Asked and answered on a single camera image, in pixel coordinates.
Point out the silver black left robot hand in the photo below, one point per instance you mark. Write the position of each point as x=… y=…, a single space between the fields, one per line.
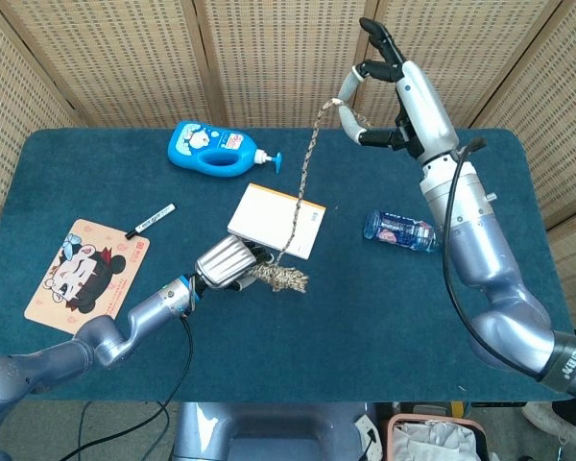
x=225 y=259

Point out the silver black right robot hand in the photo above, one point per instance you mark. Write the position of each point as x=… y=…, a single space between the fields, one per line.
x=427 y=110

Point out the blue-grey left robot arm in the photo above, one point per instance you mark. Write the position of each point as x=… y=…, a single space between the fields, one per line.
x=149 y=312

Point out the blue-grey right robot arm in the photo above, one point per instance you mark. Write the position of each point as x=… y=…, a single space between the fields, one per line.
x=480 y=249

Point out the white notepad yellow binding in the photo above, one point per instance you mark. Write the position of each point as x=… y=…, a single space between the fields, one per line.
x=259 y=211

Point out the white marker black cap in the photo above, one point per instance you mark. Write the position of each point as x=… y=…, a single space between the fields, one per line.
x=151 y=221

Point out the teal felt table cover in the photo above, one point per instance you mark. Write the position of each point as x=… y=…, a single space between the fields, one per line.
x=288 y=336

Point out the blue pump detergent bottle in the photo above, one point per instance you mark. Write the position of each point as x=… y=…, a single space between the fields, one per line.
x=192 y=149

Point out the clear water bottle blue label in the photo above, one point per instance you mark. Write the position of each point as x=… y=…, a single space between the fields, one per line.
x=398 y=230

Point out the woven wooden folding screen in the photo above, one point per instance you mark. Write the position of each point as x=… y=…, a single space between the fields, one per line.
x=288 y=57

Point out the cartoon girl mouse pad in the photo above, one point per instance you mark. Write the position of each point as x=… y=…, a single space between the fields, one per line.
x=77 y=278

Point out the blue-grey robot torso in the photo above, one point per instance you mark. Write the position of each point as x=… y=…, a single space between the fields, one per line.
x=269 y=432

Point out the pink plastic bin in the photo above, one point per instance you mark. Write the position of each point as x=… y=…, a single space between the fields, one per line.
x=437 y=419

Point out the white crumpled cloth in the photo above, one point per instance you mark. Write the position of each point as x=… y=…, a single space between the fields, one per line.
x=427 y=442

